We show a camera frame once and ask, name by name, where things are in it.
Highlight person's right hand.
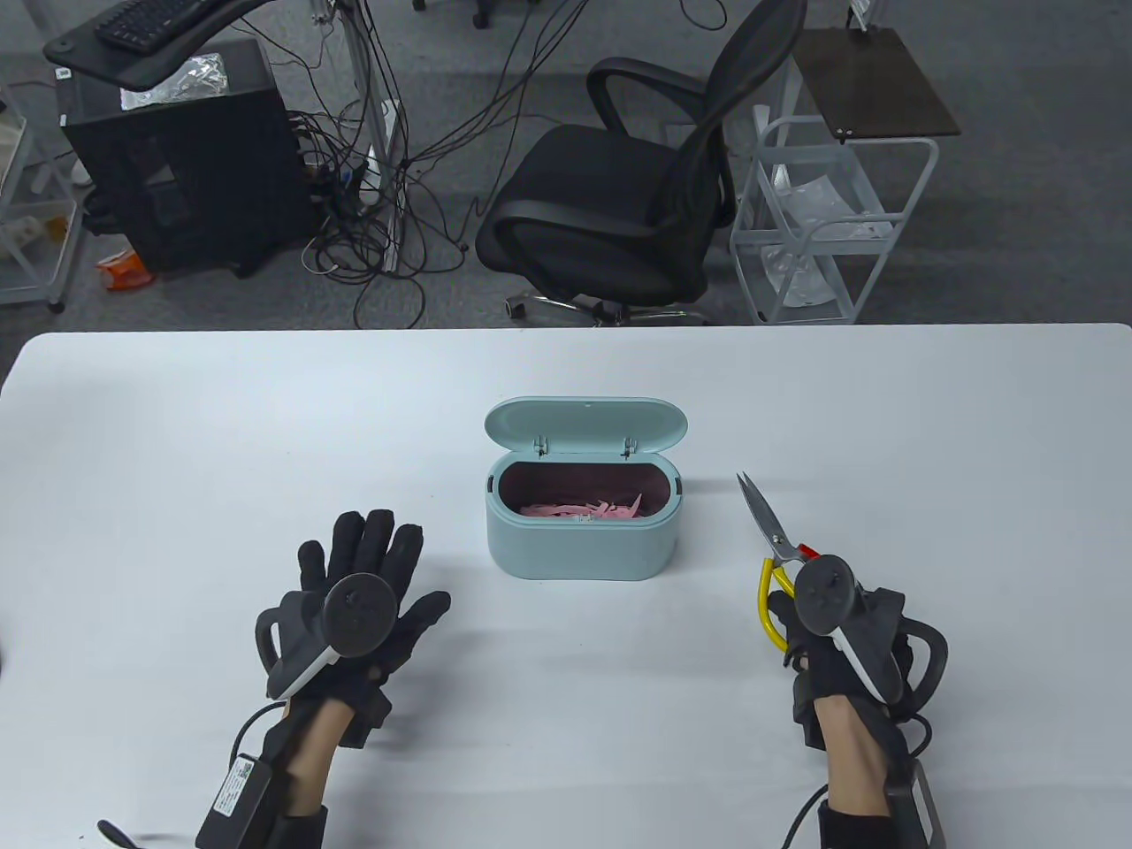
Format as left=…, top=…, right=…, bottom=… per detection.
left=768, top=588, right=885, bottom=708

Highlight person's left hand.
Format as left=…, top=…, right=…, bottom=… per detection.
left=283, top=509, right=452, bottom=713

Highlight grey black controller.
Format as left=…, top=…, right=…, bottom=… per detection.
left=793, top=555, right=949, bottom=722
left=256, top=573, right=399, bottom=700

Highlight yellow red handled scissors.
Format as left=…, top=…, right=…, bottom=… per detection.
left=737, top=471, right=837, bottom=654

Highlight mint green lidded bin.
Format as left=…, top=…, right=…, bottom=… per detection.
left=484, top=396, right=689, bottom=582

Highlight pile of pink paper pieces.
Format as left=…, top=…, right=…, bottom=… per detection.
left=520, top=495, right=644, bottom=521

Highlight orange packet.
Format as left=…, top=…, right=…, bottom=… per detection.
left=96, top=250, right=158, bottom=291

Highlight clear plastic bags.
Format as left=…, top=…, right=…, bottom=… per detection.
left=762, top=164, right=894, bottom=306

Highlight black computer tower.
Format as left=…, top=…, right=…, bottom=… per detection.
left=57, top=40, right=319, bottom=279

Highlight black office chair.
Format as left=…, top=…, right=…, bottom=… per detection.
left=476, top=0, right=807, bottom=326

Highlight white shelf trolley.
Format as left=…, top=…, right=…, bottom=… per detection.
left=0, top=80, right=85, bottom=312

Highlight white metal desk leg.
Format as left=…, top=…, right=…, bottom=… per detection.
left=336, top=0, right=399, bottom=271

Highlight crumpled clear plastic wrap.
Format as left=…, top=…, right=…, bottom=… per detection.
left=119, top=53, right=229, bottom=111

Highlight black keyboard tray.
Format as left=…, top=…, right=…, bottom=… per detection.
left=44, top=0, right=284, bottom=89

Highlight black keyboard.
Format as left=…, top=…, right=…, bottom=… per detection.
left=96, top=0, right=213, bottom=52

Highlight dark brown board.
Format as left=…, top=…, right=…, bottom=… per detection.
left=793, top=27, right=962, bottom=141

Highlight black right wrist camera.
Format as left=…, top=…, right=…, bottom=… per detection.
left=792, top=670, right=828, bottom=753

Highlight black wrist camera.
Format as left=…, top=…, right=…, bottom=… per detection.
left=339, top=685, right=394, bottom=751
left=792, top=670, right=828, bottom=753

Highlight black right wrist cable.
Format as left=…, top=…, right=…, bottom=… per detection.
left=778, top=715, right=935, bottom=849

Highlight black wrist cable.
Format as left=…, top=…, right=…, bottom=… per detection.
left=778, top=715, right=935, bottom=849
left=97, top=703, right=293, bottom=849

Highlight black right wrist strap module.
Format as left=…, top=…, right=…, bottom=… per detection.
left=818, top=759, right=947, bottom=849

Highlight black wrist strap module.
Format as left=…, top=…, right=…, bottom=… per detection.
left=195, top=752, right=330, bottom=849
left=818, top=759, right=947, bottom=849

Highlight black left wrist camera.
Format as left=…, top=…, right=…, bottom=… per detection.
left=339, top=685, right=394, bottom=751

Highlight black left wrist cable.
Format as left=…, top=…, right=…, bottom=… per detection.
left=97, top=703, right=293, bottom=849

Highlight black left wrist strap module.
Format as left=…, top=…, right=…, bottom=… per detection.
left=195, top=752, right=330, bottom=849

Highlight tangle of black floor cables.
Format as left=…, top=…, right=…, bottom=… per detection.
left=283, top=0, right=589, bottom=330

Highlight white wire cart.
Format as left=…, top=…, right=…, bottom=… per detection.
left=730, top=115, right=940, bottom=325

